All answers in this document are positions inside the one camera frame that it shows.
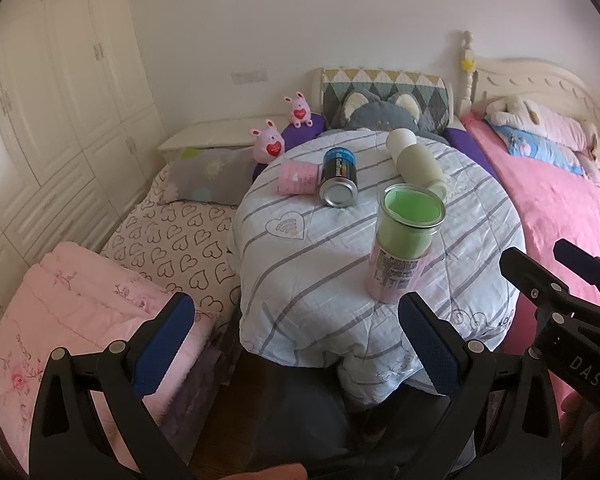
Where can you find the blue cartoon pillow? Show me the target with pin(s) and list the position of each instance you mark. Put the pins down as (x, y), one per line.
(535, 147)

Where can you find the blue metal can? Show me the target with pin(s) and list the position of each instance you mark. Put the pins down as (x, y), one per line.
(337, 175)

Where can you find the small pink bunny plush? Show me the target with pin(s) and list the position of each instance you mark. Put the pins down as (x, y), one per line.
(298, 109)

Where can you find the pink bedsheet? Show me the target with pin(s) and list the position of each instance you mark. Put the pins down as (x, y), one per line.
(540, 210)

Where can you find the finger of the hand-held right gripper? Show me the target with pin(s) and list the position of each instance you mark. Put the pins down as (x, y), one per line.
(535, 280)
(587, 267)

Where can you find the white nightstand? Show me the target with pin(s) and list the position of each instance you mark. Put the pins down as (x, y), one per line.
(210, 135)

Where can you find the folded pink floral quilt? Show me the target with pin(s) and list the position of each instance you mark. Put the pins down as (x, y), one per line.
(80, 305)

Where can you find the white bed headboard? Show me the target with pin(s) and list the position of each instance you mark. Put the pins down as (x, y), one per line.
(540, 77)

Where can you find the heart print sheet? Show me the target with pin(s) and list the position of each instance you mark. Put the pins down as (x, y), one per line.
(180, 245)

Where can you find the wall switch panel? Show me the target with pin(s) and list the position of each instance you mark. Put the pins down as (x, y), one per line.
(250, 76)

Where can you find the white plush dog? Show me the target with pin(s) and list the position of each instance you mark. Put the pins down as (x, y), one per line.
(540, 117)

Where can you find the white bedpost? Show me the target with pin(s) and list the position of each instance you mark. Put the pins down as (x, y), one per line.
(466, 75)

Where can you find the green and pink glass cup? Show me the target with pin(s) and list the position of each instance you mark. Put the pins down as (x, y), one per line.
(402, 255)

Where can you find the diamond pattern cushion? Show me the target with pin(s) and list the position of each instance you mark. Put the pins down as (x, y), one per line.
(430, 90)

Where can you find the white grey striped blanket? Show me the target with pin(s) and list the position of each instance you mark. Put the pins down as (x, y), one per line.
(305, 270)

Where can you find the grey cat plush pillow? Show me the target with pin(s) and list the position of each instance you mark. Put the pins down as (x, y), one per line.
(375, 112)

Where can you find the dark cloth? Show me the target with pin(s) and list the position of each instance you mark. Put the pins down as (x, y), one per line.
(290, 410)

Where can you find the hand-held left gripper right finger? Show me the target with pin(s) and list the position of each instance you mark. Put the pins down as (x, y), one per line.
(430, 345)

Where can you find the grey flower print pillow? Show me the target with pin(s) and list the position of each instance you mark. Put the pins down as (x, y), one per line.
(205, 175)

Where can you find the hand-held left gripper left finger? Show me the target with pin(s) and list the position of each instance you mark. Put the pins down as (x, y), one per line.
(162, 342)

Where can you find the sage green bottle white cap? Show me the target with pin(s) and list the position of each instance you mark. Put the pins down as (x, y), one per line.
(420, 162)

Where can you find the white wardrobe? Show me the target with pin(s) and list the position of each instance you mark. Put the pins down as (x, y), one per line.
(65, 100)

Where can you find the purple cushion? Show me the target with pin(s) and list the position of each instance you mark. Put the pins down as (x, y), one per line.
(467, 147)
(300, 135)

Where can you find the large pink bunny plush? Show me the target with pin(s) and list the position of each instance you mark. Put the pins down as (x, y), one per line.
(269, 142)

